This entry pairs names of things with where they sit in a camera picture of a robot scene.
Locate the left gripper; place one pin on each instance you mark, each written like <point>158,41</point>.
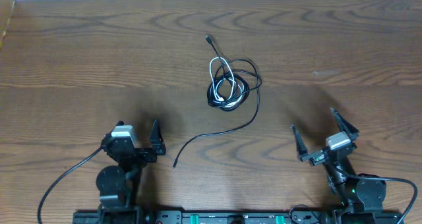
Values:
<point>140,152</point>

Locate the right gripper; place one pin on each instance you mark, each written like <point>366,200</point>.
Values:
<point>317,158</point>

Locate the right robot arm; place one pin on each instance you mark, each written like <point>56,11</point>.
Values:
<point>361,195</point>

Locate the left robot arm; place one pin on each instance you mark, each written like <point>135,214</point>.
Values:
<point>118,184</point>

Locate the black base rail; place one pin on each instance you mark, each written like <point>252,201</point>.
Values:
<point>179,217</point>

